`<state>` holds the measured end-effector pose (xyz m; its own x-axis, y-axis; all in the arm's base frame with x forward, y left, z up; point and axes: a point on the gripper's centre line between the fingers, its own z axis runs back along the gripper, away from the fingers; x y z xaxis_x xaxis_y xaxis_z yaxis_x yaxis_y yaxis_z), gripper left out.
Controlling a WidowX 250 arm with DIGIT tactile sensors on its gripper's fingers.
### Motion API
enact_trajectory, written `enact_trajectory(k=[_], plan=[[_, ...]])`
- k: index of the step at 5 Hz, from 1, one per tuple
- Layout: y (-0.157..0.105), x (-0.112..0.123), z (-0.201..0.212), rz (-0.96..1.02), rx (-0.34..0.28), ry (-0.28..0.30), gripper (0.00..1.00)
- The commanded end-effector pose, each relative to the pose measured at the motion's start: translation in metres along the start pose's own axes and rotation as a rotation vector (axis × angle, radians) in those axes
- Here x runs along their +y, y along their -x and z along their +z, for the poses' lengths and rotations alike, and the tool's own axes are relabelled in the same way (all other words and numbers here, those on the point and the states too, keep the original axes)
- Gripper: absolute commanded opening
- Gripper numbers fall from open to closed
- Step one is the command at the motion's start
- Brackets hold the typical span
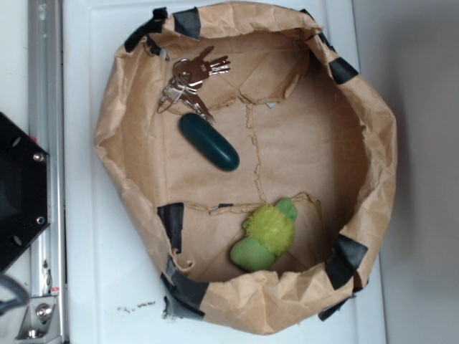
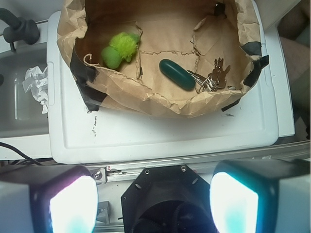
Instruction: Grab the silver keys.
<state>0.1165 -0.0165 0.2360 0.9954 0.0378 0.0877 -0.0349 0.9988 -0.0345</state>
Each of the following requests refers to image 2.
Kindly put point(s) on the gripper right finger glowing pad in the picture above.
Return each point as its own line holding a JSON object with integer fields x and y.
{"x": 261, "y": 196}

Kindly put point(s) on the silver keys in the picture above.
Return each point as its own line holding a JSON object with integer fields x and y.
{"x": 214, "y": 81}

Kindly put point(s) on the crumpled white paper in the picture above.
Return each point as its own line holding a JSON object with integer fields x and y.
{"x": 36, "y": 81}

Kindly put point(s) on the brown paper bag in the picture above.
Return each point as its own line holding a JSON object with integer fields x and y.
{"x": 192, "y": 33}

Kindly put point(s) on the white plastic bin lid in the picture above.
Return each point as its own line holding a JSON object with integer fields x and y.
{"x": 113, "y": 136}

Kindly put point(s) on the green plush toy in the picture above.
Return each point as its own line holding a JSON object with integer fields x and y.
{"x": 121, "y": 47}

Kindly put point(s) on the black clamp stand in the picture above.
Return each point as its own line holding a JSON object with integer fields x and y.
{"x": 18, "y": 29}

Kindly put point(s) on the dark green oval case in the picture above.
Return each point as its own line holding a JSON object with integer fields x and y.
{"x": 177, "y": 74}

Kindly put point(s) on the black octagonal mount plate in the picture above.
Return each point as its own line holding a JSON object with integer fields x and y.
{"x": 169, "y": 199}

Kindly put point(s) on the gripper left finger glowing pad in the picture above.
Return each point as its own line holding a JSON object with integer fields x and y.
{"x": 47, "y": 199}

